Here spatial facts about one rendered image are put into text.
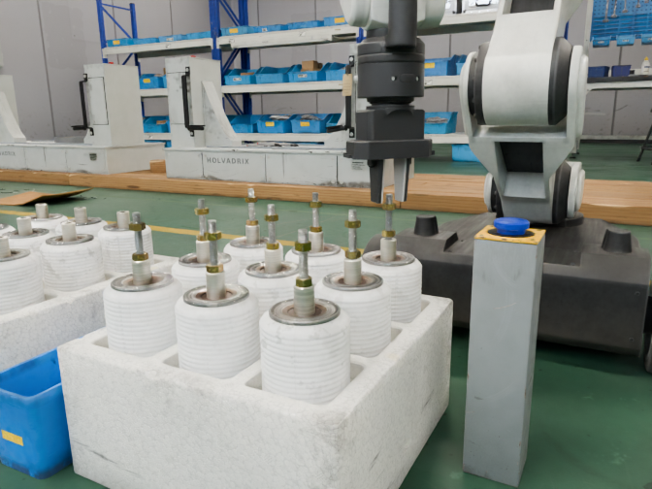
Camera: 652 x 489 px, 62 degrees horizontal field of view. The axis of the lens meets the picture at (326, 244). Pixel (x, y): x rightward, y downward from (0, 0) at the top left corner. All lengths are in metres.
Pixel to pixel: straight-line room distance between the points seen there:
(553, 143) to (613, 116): 7.88
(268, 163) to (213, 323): 2.50
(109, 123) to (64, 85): 4.38
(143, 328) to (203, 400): 0.14
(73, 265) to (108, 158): 2.99
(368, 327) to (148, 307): 0.26
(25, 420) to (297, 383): 0.38
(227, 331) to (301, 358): 0.10
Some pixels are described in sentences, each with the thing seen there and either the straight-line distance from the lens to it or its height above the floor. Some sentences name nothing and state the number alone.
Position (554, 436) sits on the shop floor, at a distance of 0.88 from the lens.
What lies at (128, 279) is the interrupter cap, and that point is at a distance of 0.73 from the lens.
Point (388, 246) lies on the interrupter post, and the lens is 0.76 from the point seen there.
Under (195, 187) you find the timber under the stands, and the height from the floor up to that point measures 0.04.
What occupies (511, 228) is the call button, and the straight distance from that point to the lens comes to 0.65.
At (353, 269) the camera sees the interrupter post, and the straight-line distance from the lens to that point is 0.66.
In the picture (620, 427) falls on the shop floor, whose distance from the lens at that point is 0.94.
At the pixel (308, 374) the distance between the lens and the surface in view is 0.55.
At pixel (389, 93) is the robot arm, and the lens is 0.70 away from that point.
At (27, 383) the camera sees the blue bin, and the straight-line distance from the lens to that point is 0.89.
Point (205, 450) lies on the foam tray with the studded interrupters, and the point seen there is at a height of 0.11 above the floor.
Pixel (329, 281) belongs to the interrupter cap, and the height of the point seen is 0.25.
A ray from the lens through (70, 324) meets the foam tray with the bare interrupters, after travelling 0.94.
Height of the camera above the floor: 0.45
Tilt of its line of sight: 14 degrees down
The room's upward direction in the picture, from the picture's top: 1 degrees counter-clockwise
